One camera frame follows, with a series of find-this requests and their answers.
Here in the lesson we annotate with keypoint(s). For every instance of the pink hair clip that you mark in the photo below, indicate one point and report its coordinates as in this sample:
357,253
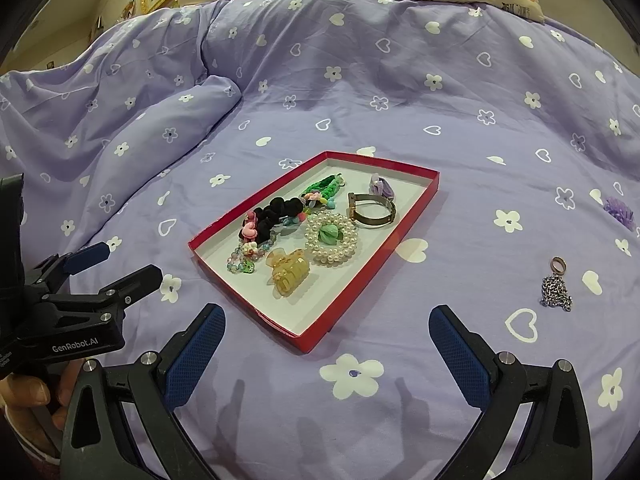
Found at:
248,227

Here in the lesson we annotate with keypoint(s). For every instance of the amber hair claw clip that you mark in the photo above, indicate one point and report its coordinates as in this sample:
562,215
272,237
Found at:
287,272

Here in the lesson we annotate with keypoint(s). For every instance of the person's left hand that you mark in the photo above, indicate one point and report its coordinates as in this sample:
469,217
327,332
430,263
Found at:
25,395

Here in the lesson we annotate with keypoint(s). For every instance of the purple floral bed sheet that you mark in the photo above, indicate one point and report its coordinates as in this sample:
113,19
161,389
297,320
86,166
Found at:
400,85

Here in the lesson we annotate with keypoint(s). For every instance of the black scrunchie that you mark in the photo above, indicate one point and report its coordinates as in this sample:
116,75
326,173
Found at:
277,210

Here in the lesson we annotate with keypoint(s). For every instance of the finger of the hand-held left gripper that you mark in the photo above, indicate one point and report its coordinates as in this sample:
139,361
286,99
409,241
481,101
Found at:
135,282
87,256

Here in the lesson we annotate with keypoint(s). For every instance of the bronze metal bangle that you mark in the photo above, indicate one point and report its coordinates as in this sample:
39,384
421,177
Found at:
372,220

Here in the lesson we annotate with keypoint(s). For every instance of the red shallow box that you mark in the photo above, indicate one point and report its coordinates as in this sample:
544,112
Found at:
345,305

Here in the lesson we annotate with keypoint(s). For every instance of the pearl scrunchie with green centre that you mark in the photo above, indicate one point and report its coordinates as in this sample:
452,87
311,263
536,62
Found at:
331,237

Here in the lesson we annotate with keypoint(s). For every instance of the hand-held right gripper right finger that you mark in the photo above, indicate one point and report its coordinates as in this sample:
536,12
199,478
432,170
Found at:
460,360

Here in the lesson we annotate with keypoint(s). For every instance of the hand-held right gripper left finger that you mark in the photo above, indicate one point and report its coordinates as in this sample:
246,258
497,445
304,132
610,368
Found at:
195,355

